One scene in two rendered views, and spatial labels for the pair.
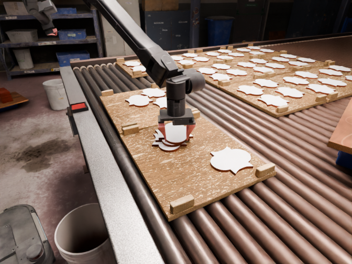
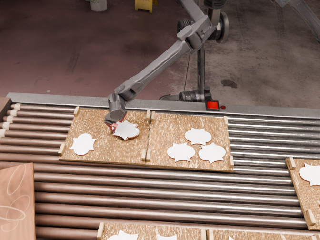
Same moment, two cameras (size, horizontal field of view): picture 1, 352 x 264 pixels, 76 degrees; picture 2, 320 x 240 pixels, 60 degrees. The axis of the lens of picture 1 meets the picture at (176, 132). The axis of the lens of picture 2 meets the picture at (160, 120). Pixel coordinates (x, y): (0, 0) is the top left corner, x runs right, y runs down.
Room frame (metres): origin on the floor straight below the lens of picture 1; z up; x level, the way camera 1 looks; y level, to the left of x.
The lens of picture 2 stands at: (1.29, -0.76, 2.01)
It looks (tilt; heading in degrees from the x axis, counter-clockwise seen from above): 45 degrees down; 119
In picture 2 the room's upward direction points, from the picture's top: 2 degrees clockwise
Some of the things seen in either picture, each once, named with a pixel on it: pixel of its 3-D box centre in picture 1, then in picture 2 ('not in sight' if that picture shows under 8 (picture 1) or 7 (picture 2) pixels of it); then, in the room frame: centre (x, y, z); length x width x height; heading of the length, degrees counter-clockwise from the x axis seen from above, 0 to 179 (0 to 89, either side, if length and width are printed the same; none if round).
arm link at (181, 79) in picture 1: (177, 88); (114, 101); (0.64, 0.00, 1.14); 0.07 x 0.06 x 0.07; 132
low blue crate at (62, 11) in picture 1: (61, 11); not in sight; (4.94, 2.21, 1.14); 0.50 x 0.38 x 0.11; 120
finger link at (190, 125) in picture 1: (183, 127); (114, 123); (0.63, -0.02, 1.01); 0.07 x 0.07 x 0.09; 5
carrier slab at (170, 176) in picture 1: (188, 152); (108, 134); (0.61, -0.04, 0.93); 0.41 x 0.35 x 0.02; 27
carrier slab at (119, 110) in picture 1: (145, 106); (189, 140); (0.98, 0.14, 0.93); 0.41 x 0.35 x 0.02; 27
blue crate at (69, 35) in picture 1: (73, 34); not in sight; (5.03, 2.12, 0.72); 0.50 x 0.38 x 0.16; 104
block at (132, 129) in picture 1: (130, 130); (148, 115); (0.72, 0.17, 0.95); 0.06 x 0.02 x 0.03; 117
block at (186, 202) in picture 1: (182, 204); (76, 111); (0.37, -0.01, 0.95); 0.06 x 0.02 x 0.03; 117
